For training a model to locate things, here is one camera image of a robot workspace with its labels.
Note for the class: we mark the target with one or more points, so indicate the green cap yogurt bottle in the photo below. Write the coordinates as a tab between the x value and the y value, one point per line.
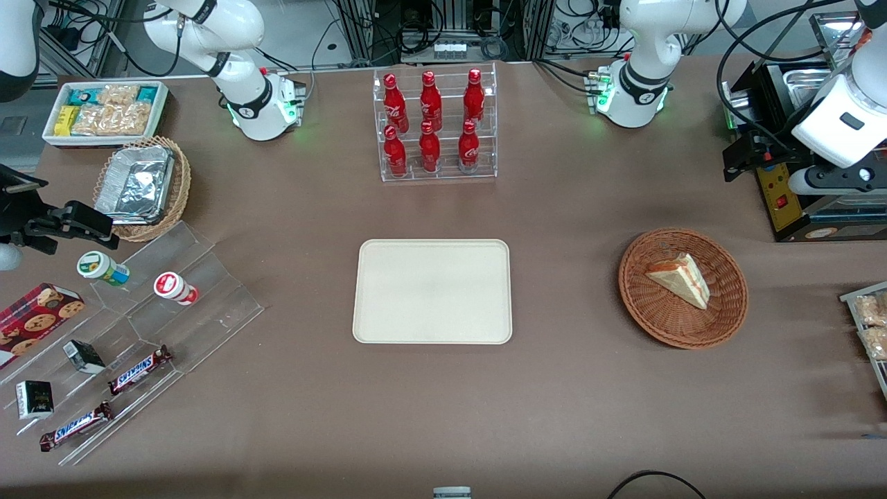
102	269

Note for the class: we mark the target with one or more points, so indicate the small black box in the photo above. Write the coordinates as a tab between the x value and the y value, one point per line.
84	356
34	400

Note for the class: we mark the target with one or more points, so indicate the white snack bin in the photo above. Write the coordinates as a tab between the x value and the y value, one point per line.
50	135

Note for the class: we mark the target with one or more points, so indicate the teal snack pack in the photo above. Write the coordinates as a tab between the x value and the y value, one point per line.
84	95

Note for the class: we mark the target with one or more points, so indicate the clear acrylic bottle rack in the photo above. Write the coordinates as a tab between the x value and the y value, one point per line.
447	177

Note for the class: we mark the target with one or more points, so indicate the yellow snack pack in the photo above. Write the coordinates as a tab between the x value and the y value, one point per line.
66	121

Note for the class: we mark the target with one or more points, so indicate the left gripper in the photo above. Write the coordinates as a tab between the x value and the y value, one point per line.
775	148

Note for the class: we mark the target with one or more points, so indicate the blue pen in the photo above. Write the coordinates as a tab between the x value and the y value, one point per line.
874	436

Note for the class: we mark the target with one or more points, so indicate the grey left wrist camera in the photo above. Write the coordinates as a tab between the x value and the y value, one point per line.
831	181

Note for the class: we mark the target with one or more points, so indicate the white power strip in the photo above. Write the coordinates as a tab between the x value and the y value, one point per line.
450	50

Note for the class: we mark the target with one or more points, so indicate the red plaid cookie box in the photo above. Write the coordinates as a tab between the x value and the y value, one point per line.
34	322

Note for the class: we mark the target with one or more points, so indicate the brown wicker basket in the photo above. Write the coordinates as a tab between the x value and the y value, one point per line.
655	319

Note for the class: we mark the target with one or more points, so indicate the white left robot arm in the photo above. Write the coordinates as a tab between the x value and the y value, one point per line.
641	41

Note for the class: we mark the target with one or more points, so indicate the light wicker basket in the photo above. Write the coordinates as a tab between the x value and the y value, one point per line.
181	190

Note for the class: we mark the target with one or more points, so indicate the clear pastry pack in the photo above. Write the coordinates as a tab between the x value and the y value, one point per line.
875	343
872	310

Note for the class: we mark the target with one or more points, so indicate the small grey device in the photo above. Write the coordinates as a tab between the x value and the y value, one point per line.
452	493

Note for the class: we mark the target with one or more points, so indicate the metal snack tray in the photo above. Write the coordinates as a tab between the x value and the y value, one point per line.
847	296

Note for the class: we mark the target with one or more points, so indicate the red cola bottle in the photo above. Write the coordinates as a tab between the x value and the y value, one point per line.
431	102
395	104
474	98
429	152
395	156
469	149

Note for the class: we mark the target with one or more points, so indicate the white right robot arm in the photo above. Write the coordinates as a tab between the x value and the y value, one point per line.
256	104

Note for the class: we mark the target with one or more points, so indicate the red cap yogurt bottle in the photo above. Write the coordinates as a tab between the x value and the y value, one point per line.
174	287

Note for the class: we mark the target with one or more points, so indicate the cream plastic tray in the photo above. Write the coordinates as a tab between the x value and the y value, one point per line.
429	294

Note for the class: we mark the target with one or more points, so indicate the aluminium foil container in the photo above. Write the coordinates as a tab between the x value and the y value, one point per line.
135	186

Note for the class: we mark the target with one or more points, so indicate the black food warmer display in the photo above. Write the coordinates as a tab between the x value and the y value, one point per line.
786	208

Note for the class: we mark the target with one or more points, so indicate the clear cracker pack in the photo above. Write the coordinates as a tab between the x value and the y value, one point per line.
90	121
128	119

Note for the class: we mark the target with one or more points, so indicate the triangular sandwich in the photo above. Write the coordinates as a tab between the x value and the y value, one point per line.
682	281

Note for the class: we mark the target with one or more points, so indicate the Snickers bar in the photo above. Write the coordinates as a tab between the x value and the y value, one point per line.
138	369
76	426

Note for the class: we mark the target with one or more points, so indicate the clear acrylic stepped stand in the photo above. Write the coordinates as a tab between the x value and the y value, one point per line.
208	312

